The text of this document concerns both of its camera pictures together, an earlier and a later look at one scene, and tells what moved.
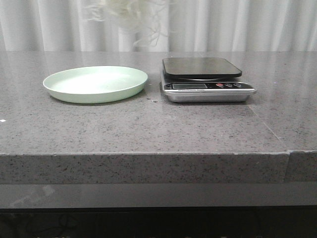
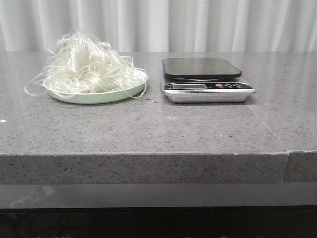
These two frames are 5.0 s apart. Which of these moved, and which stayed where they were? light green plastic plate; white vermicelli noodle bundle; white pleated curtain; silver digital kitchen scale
Moved: white vermicelli noodle bundle
Stayed: light green plastic plate; white pleated curtain; silver digital kitchen scale
